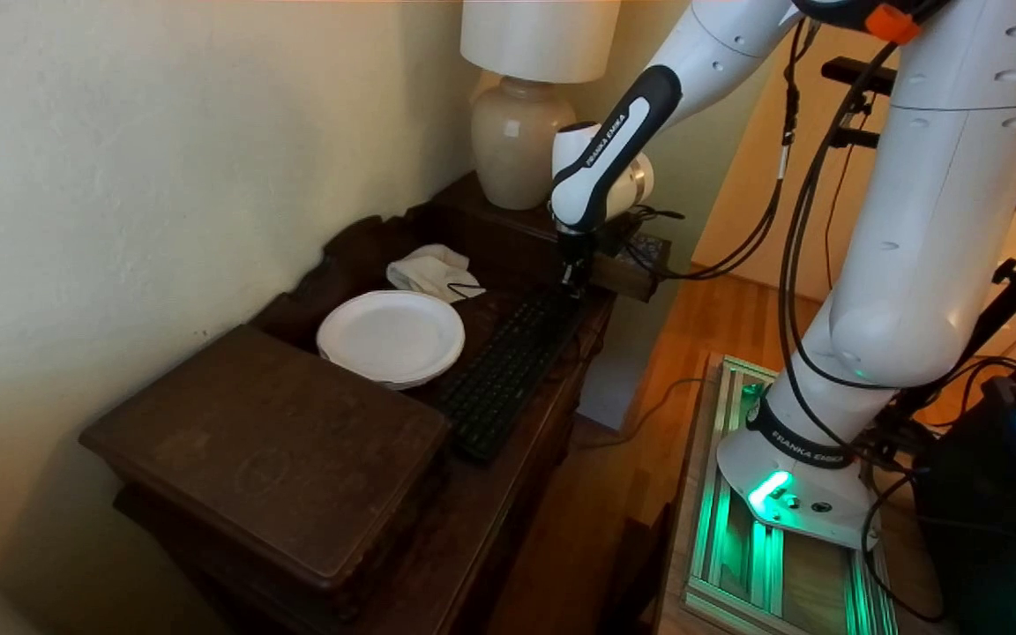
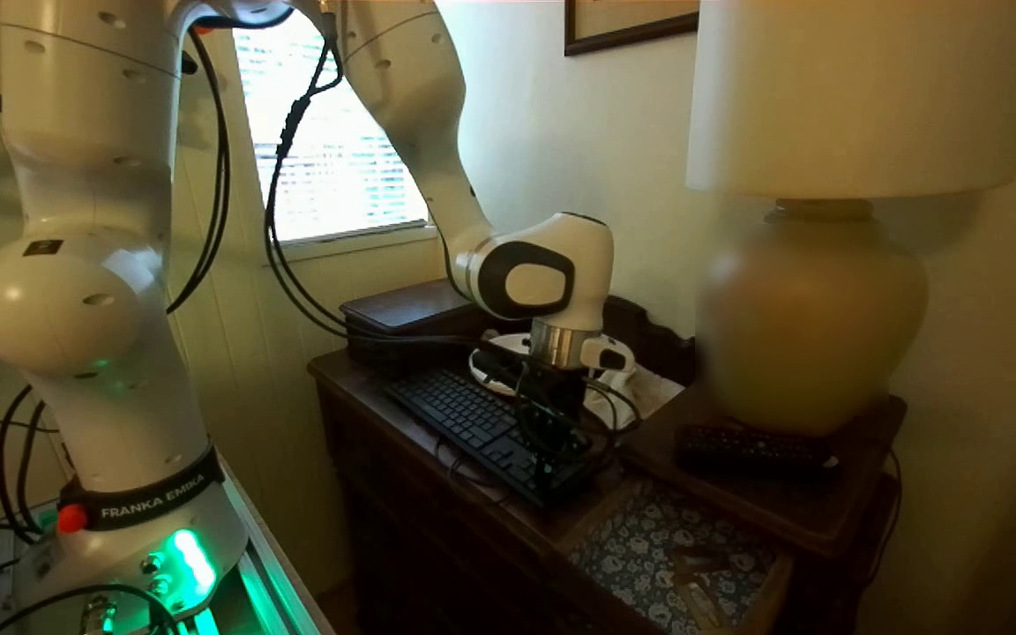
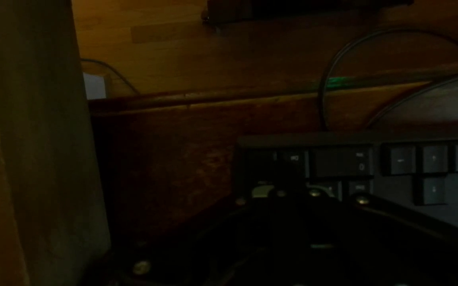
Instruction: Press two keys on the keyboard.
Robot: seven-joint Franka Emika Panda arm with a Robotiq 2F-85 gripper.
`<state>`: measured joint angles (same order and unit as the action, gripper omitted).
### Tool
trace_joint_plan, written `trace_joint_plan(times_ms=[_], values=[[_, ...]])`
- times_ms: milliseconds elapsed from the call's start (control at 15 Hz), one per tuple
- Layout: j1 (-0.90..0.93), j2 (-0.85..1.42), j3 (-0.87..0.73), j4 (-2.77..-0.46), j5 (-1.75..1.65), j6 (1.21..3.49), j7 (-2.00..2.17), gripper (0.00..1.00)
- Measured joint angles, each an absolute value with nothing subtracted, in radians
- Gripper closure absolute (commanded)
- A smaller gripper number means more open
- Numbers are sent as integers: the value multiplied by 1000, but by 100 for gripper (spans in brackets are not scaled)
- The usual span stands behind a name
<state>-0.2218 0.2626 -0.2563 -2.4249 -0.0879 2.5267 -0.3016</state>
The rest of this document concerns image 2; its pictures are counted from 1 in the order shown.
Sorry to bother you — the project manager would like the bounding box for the open drawer with patterned lining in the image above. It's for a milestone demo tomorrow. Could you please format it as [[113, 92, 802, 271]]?
[[560, 472, 796, 635]]

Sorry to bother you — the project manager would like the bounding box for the white crumpled cloth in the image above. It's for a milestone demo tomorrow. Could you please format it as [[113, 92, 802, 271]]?
[[584, 357, 688, 432]]

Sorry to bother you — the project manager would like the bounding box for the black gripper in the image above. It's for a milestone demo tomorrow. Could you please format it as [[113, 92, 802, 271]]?
[[515, 363, 592, 477]]

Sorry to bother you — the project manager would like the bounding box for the black computer keyboard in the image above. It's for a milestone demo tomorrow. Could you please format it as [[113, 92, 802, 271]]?
[[382, 365, 601, 511]]

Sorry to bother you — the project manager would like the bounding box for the dark wooden dresser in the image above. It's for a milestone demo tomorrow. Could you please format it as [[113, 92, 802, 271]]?
[[302, 289, 913, 635]]

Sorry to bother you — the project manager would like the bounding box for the window with white blinds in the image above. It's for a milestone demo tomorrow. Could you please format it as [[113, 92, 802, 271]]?
[[231, 16, 433, 245]]

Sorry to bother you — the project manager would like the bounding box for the white round plate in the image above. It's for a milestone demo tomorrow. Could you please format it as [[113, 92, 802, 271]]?
[[467, 331, 643, 404]]

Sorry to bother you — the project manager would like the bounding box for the white lamp shade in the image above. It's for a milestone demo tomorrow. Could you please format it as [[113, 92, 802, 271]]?
[[682, 0, 1016, 201]]

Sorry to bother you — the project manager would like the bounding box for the dark wooden box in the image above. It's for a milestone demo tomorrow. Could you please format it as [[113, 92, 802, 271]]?
[[338, 276, 501, 373]]

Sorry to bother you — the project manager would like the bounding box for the beige ceramic lamp base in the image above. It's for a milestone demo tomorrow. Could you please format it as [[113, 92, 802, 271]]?
[[699, 193, 933, 439]]

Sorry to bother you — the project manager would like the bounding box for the green lit robot base platform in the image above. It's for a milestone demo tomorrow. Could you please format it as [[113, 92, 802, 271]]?
[[0, 460, 338, 635]]

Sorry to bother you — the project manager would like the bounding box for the black remote control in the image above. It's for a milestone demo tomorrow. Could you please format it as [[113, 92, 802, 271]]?
[[672, 418, 850, 480]]

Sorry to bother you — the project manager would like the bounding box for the dark framed picture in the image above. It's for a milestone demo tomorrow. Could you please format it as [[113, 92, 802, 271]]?
[[560, 0, 701, 59]]

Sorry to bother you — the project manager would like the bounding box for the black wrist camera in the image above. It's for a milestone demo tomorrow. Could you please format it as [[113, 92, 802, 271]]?
[[467, 339, 535, 397]]

